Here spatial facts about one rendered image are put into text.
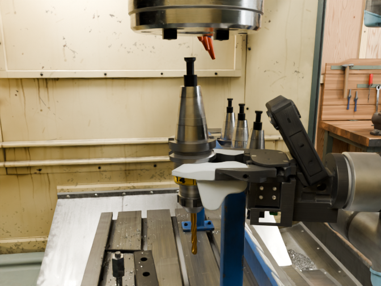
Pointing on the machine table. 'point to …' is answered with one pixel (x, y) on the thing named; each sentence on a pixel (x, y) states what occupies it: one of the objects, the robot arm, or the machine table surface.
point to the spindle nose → (195, 17)
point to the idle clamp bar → (147, 276)
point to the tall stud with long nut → (118, 267)
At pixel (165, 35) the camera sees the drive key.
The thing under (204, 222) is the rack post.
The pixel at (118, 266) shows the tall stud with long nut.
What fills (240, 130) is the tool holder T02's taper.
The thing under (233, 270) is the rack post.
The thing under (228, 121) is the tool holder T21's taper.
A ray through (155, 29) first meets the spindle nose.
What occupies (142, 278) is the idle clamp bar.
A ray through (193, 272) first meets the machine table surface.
